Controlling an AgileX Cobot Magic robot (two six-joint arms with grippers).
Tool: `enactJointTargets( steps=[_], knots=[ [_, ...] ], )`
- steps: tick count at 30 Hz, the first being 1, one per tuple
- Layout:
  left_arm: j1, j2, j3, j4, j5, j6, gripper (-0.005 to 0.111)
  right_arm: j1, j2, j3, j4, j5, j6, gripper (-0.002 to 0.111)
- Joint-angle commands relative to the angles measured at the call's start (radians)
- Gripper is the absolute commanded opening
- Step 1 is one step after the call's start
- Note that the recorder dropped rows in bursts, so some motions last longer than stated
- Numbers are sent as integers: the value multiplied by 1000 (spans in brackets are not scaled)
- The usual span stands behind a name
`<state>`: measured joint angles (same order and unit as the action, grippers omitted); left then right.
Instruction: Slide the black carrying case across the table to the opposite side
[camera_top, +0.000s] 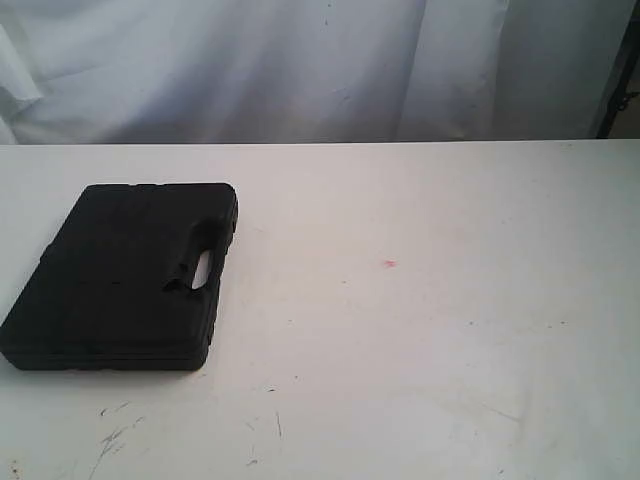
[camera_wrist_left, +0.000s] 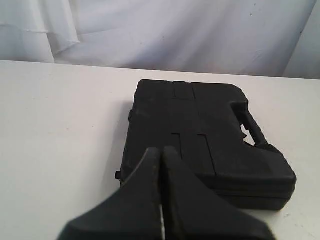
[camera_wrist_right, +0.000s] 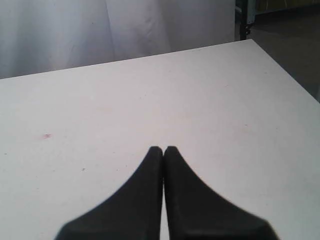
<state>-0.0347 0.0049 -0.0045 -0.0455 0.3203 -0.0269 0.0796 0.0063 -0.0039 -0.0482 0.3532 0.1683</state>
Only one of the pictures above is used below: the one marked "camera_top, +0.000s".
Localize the black plastic tool case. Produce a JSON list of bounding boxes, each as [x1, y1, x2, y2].
[[1, 183, 239, 371]]

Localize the white backdrop curtain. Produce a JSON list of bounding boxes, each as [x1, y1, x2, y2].
[[1, 1, 633, 144]]

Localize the black backdrop stand pole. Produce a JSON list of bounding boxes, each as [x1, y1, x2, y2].
[[596, 1, 639, 139]]

